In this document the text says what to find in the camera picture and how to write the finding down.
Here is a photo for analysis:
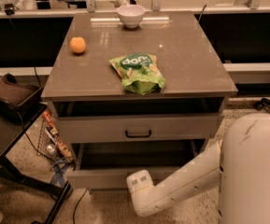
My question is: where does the grey drawer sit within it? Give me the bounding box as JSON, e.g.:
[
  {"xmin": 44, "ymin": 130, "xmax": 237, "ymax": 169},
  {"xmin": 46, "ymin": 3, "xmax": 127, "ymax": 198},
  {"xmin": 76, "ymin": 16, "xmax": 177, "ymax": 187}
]
[
  {"xmin": 66, "ymin": 139, "xmax": 206, "ymax": 191},
  {"xmin": 55, "ymin": 113, "xmax": 223, "ymax": 144}
]

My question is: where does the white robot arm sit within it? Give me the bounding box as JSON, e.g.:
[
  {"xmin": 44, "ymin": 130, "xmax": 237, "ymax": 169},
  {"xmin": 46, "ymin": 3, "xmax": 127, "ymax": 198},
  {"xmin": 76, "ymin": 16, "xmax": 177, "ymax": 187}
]
[{"xmin": 126, "ymin": 113, "xmax": 270, "ymax": 224}]

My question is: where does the grey drawer cabinet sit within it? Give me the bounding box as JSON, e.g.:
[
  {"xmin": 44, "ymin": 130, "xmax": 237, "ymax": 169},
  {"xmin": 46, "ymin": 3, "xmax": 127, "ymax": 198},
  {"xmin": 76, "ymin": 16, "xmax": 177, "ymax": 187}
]
[{"xmin": 40, "ymin": 10, "xmax": 238, "ymax": 194}]

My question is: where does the green chip bag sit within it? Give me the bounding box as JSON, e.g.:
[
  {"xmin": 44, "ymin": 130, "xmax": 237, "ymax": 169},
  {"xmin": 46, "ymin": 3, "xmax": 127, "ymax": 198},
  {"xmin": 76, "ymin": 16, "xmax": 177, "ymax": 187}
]
[{"xmin": 109, "ymin": 53, "xmax": 165, "ymax": 95}]

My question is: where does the orange fruit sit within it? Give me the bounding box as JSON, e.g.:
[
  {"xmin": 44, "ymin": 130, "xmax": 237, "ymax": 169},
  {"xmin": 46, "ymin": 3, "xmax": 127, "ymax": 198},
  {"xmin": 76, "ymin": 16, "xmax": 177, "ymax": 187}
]
[{"xmin": 70, "ymin": 37, "xmax": 86, "ymax": 54}]

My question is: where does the white bowl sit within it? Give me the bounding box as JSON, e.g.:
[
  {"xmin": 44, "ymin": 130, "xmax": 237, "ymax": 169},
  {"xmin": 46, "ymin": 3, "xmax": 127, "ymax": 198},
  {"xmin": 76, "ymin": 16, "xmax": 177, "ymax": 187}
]
[{"xmin": 117, "ymin": 5, "xmax": 146, "ymax": 29}]

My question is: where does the brown padded case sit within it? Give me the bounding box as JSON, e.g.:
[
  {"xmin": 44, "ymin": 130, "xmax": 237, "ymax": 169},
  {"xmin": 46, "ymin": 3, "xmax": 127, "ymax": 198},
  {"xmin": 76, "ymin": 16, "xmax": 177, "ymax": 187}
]
[{"xmin": 0, "ymin": 74, "xmax": 42, "ymax": 121}]

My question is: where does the black side table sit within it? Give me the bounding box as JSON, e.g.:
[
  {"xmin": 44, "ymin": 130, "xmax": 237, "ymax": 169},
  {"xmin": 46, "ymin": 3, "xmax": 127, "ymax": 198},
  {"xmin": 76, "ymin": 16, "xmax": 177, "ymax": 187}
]
[{"xmin": 0, "ymin": 104, "xmax": 72, "ymax": 224}]

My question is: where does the black power adapter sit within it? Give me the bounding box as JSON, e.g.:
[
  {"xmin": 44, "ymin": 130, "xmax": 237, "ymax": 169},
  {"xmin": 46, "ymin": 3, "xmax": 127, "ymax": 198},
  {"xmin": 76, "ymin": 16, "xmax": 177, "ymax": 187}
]
[{"xmin": 4, "ymin": 4, "xmax": 15, "ymax": 16}]

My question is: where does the wire basket with snacks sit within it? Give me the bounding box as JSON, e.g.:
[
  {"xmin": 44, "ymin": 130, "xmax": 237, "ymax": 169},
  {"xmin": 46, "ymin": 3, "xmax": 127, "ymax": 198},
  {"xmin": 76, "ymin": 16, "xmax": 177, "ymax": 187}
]
[{"xmin": 37, "ymin": 109, "xmax": 73, "ymax": 163}]

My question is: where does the black floor cable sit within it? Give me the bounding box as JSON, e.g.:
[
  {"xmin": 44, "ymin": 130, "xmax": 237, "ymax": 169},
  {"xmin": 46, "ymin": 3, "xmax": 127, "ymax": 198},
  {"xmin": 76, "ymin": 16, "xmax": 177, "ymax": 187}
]
[{"xmin": 72, "ymin": 189, "xmax": 89, "ymax": 224}]

